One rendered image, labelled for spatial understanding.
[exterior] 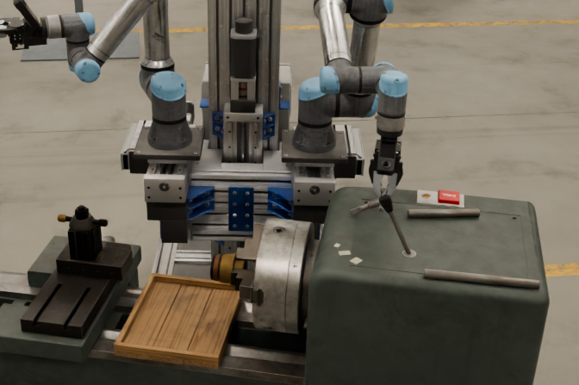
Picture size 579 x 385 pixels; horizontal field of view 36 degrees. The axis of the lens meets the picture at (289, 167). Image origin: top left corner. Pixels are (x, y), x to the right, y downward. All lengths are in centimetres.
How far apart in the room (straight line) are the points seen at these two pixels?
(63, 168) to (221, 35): 259
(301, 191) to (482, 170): 275
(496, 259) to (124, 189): 318
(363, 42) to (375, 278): 88
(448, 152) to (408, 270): 351
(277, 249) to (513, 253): 62
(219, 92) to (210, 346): 99
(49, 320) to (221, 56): 109
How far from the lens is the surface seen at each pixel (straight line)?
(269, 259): 239
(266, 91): 314
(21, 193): 527
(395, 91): 235
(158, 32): 305
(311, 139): 300
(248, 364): 256
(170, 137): 302
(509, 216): 257
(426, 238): 242
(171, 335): 264
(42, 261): 294
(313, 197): 296
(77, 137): 586
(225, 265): 252
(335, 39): 253
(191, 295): 279
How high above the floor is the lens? 252
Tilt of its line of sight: 28 degrees down
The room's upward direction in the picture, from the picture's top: 2 degrees clockwise
